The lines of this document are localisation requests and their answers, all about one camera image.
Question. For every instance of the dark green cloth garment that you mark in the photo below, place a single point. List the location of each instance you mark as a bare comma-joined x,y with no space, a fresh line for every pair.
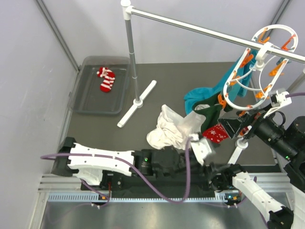
211,110

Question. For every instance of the white cloth garment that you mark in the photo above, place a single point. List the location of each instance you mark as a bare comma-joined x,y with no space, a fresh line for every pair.
173,130

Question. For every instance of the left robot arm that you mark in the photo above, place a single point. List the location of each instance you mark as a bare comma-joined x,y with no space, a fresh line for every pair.
93,165

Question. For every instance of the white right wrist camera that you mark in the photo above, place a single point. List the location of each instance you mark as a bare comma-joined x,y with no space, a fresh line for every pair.
279,99

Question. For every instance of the red snowflake sock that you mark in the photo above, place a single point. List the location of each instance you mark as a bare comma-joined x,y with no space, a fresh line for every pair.
216,133

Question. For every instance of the orange clothespin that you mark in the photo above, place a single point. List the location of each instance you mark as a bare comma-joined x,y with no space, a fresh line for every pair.
221,100

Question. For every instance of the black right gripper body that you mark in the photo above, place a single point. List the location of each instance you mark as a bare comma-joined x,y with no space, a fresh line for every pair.
246,119

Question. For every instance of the red white striped santa sock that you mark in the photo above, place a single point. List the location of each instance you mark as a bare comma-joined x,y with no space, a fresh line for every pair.
108,77

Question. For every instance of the white silver clothes rack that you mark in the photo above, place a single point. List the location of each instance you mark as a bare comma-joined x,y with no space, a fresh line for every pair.
182,60

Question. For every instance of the white oval clip hanger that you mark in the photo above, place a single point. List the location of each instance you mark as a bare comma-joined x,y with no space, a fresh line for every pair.
260,63

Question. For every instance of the aluminium frame rail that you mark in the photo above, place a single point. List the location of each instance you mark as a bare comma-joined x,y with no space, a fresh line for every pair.
62,205

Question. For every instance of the clear plastic bin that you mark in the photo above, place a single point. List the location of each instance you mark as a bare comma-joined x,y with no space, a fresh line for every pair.
88,98

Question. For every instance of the teal cloth garment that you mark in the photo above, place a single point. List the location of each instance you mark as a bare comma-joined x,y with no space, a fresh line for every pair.
202,93

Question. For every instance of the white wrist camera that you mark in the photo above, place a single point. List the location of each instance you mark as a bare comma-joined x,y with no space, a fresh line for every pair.
201,147
279,99

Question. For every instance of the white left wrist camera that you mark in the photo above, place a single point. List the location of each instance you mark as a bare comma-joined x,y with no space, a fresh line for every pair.
201,147

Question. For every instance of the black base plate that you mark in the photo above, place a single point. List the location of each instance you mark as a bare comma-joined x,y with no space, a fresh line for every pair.
119,182

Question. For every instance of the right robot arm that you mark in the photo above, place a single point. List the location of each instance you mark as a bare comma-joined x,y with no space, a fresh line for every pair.
288,143

